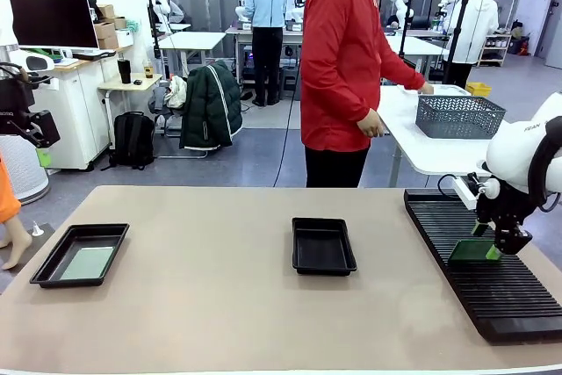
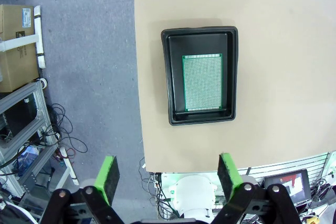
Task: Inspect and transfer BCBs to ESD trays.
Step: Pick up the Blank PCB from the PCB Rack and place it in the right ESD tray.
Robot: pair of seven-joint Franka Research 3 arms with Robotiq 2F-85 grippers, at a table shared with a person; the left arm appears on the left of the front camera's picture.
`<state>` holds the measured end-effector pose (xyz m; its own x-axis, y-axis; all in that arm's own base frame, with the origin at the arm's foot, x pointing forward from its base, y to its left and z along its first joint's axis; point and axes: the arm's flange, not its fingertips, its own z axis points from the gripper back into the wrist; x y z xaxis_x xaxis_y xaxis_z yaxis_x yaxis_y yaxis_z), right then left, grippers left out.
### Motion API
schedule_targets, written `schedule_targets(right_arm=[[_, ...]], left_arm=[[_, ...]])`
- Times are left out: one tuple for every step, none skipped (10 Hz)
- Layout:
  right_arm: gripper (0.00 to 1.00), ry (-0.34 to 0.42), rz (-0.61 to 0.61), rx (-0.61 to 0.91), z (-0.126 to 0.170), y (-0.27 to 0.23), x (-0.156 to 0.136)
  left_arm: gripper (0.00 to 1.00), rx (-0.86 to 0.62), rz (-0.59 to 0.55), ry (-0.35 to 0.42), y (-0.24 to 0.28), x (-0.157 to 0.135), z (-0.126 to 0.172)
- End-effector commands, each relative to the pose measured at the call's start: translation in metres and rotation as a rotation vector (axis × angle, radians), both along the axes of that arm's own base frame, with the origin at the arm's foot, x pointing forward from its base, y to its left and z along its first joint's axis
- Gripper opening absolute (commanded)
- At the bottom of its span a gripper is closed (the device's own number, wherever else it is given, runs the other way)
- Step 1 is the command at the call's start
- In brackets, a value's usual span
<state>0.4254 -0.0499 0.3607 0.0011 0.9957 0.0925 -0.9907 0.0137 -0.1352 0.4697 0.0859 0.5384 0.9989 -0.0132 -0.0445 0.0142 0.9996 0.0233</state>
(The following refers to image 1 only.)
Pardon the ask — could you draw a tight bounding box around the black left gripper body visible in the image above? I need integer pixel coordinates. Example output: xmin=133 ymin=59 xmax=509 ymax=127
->
xmin=0 ymin=77 xmax=36 ymax=136

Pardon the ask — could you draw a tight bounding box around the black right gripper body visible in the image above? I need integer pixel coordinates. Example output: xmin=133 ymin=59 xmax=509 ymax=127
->
xmin=476 ymin=181 xmax=535 ymax=232

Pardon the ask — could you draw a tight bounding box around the green perforated circuit board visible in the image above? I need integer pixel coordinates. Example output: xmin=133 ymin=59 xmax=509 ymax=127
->
xmin=447 ymin=238 xmax=502 ymax=267
xmin=59 ymin=246 xmax=116 ymax=282

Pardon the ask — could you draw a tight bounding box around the black plastic ESD tray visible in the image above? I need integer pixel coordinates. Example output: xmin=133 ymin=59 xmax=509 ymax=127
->
xmin=29 ymin=222 xmax=131 ymax=289
xmin=292 ymin=216 xmax=358 ymax=277

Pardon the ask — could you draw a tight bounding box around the person's right forearm red sleeve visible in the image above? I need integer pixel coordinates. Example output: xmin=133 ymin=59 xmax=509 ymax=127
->
xmin=302 ymin=78 xmax=374 ymax=130

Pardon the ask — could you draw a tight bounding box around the person's left forearm red sleeve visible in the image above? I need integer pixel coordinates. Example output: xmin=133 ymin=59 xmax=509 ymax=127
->
xmin=384 ymin=56 xmax=426 ymax=91

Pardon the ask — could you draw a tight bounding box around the person's right hand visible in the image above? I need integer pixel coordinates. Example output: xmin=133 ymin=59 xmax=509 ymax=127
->
xmin=359 ymin=108 xmax=389 ymax=140

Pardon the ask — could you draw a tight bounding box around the white cabinet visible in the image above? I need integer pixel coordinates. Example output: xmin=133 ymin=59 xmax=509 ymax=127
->
xmin=30 ymin=56 xmax=113 ymax=172

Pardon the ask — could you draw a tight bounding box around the white rounded plastic device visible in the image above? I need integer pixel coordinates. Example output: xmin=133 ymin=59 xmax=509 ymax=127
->
xmin=8 ymin=50 xmax=56 ymax=73

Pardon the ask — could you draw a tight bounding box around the white perforated air purifier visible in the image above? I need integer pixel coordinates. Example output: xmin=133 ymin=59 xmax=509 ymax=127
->
xmin=0 ymin=133 xmax=50 ymax=206

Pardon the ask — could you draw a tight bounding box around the black slotted board rack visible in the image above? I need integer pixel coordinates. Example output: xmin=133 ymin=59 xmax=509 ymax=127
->
xmin=403 ymin=189 xmax=562 ymax=345

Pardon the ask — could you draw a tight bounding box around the mannequin with orange trousers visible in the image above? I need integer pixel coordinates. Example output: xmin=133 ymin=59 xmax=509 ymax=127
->
xmin=0 ymin=153 xmax=34 ymax=271

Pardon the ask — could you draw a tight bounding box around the black keyboard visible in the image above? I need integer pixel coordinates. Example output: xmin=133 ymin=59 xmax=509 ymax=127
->
xmin=72 ymin=49 xmax=116 ymax=61

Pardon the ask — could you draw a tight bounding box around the black computer monitor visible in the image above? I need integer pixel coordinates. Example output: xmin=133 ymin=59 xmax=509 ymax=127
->
xmin=8 ymin=0 xmax=101 ymax=51

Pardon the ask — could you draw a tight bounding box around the black backpack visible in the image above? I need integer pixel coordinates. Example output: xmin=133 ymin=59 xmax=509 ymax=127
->
xmin=112 ymin=111 xmax=156 ymax=171

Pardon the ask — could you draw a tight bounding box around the small wooden top desk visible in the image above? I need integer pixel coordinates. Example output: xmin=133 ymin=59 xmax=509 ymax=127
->
xmin=97 ymin=72 xmax=164 ymax=150

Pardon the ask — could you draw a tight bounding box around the grey plastic basket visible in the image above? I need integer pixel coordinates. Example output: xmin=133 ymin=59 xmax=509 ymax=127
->
xmin=414 ymin=93 xmax=508 ymax=141

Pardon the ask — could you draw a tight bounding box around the black tumbler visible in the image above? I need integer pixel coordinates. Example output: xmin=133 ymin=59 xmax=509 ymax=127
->
xmin=117 ymin=58 xmax=133 ymax=85

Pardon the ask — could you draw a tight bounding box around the grey office chair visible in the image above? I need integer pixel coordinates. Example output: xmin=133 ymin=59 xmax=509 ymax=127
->
xmin=148 ymin=84 xmax=212 ymax=160

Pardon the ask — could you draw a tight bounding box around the clear plastic bin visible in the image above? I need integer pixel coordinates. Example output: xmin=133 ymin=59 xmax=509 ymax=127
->
xmin=419 ymin=83 xmax=473 ymax=97

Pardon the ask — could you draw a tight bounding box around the white cloth bag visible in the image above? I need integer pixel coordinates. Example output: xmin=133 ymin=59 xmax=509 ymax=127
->
xmin=165 ymin=75 xmax=189 ymax=111

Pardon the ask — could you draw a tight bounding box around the wooden shelf unit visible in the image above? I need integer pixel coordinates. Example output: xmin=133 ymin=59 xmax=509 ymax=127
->
xmin=477 ymin=33 xmax=513 ymax=68

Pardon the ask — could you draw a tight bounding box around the dark green puffer jacket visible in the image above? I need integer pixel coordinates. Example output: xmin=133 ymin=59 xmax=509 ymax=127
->
xmin=178 ymin=61 xmax=244 ymax=151

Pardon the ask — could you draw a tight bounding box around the black tripod stand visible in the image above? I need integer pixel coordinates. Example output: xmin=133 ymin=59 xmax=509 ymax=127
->
xmin=443 ymin=0 xmax=473 ymax=86
xmin=397 ymin=0 xmax=418 ymax=69

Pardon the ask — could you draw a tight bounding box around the person in white hoodie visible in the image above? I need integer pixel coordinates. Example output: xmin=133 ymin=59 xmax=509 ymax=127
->
xmin=442 ymin=0 xmax=501 ymax=90

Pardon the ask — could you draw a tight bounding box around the grey door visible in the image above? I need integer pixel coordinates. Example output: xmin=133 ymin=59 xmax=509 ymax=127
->
xmin=514 ymin=0 xmax=562 ymax=58

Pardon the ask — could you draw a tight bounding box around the person in red jacket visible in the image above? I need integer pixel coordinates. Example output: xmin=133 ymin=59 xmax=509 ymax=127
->
xmin=300 ymin=0 xmax=436 ymax=189

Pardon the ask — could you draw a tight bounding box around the black computer tower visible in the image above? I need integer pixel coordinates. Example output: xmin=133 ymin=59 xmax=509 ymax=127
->
xmin=239 ymin=45 xmax=256 ymax=74

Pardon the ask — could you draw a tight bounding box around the man in light blue shirt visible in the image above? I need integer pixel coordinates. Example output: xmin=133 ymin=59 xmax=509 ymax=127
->
xmin=243 ymin=0 xmax=294 ymax=108

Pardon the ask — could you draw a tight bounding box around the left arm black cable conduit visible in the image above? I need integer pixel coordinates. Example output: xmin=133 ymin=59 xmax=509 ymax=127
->
xmin=0 ymin=61 xmax=32 ymax=86

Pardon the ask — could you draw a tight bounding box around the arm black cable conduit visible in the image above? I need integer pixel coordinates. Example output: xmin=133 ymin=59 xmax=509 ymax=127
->
xmin=0 ymin=61 xmax=32 ymax=86
xmin=528 ymin=115 xmax=562 ymax=213

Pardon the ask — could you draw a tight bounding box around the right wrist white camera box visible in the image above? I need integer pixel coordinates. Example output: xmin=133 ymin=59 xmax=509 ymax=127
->
xmin=453 ymin=175 xmax=501 ymax=210

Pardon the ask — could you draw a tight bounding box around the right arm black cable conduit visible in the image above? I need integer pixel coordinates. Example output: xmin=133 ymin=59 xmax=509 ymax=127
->
xmin=528 ymin=115 xmax=562 ymax=213

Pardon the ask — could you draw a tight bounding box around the grey mannequin base plate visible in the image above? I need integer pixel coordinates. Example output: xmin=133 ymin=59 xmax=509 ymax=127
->
xmin=0 ymin=221 xmax=57 ymax=295

